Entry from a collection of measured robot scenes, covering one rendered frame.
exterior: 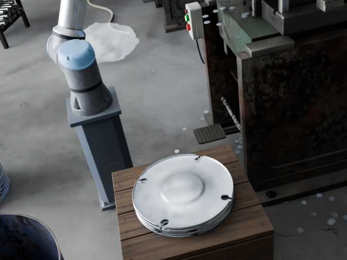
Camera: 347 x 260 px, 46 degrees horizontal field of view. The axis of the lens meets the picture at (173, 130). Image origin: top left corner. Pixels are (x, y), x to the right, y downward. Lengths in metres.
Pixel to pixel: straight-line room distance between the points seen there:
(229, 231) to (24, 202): 1.07
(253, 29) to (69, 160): 1.10
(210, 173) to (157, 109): 1.06
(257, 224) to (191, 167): 0.27
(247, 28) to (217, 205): 0.61
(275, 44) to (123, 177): 0.63
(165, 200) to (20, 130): 1.39
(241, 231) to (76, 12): 0.91
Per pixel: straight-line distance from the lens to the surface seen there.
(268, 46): 1.29
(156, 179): 1.23
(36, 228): 1.15
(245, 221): 1.14
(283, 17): 1.33
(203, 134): 1.72
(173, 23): 3.12
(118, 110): 1.44
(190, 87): 2.35
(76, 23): 1.51
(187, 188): 1.17
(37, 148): 2.20
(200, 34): 1.73
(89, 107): 1.45
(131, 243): 1.14
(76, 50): 1.40
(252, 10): 1.48
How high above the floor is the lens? 1.22
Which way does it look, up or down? 37 degrees down
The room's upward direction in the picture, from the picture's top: 10 degrees counter-clockwise
